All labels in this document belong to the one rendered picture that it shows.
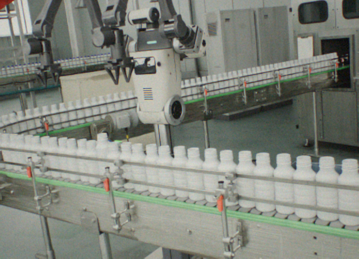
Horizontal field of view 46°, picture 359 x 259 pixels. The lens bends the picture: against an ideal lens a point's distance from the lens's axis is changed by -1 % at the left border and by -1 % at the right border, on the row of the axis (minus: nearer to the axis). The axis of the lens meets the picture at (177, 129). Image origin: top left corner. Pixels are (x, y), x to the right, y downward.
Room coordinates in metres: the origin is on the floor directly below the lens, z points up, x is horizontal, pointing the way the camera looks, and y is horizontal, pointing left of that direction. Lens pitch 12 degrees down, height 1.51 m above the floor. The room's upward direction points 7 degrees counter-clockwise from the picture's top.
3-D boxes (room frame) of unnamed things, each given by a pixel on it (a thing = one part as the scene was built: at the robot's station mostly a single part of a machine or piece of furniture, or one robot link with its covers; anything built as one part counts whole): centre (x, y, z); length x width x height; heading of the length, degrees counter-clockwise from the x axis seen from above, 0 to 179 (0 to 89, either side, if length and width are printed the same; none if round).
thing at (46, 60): (1.95, 0.55, 1.48); 0.10 x 0.07 x 0.07; 143
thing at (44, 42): (1.94, 0.55, 1.54); 0.07 x 0.06 x 0.07; 144
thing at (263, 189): (1.16, -0.23, 1.08); 0.06 x 0.06 x 0.17
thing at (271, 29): (8.23, -1.85, 0.96); 0.82 x 0.50 x 1.91; 124
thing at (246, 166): (1.20, -0.19, 1.08); 0.06 x 0.06 x 0.17
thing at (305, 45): (5.03, -1.59, 1.22); 0.23 x 0.04 x 0.32; 34
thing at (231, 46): (7.72, -1.11, 0.96); 0.82 x 0.50 x 1.91; 124
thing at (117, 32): (1.67, 0.20, 1.54); 0.07 x 0.06 x 0.07; 144
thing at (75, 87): (5.87, 0.89, 0.59); 1.10 x 0.62 x 1.18; 124
